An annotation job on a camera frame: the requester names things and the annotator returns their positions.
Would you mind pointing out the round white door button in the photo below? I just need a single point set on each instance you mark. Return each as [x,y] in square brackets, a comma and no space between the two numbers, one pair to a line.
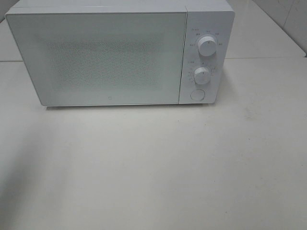
[198,95]

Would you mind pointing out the white timer knob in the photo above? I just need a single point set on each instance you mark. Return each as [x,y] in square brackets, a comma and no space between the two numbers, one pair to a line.
[202,75]

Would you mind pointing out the white microwave door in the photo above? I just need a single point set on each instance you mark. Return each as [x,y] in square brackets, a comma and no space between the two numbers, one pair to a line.
[102,59]

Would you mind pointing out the upper white power knob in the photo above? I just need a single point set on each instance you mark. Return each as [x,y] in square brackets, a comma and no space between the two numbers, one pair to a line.
[207,45]

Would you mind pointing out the white microwave oven body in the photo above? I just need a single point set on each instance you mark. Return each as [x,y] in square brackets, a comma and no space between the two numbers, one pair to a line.
[203,17]

